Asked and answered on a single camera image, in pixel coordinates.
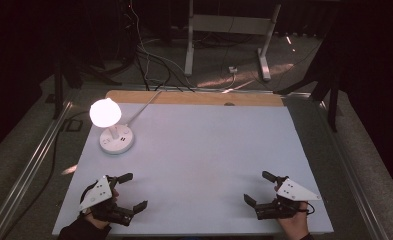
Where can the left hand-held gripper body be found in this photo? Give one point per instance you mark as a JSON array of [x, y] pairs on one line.
[[95, 196]]

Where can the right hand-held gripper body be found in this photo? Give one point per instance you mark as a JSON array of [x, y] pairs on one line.
[[295, 192]]

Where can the person's left hand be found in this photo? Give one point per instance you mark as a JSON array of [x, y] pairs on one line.
[[97, 221]]

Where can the person's right hand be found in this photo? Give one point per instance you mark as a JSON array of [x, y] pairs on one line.
[[295, 226]]

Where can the white round bulb desk lamp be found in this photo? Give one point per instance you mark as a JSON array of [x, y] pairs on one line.
[[116, 140]]

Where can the pale blue table mat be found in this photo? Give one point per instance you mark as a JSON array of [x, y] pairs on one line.
[[200, 153]]

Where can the black floor socket plate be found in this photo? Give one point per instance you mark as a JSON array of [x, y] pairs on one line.
[[74, 125]]

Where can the white plug adapter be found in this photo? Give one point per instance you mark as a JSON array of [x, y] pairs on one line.
[[232, 69]]

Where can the black stand legs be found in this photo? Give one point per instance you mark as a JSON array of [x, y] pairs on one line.
[[70, 73], [327, 76]]

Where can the metal floor rail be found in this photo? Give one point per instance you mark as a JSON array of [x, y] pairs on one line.
[[354, 173], [27, 170]]

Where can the white metal stand frame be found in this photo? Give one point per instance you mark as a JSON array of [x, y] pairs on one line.
[[229, 25]]

